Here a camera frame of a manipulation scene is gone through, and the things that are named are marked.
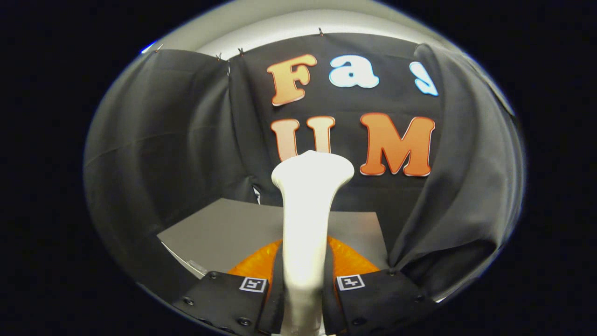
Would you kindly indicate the grey drawer cabinet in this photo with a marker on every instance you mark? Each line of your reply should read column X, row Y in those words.
column 233, row 233

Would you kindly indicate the white garment steamer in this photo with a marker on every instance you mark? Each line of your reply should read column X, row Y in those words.
column 305, row 210

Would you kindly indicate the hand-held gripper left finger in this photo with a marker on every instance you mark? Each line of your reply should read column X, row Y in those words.
column 277, row 298

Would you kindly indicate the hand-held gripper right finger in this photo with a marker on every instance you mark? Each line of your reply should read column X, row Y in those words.
column 328, row 298

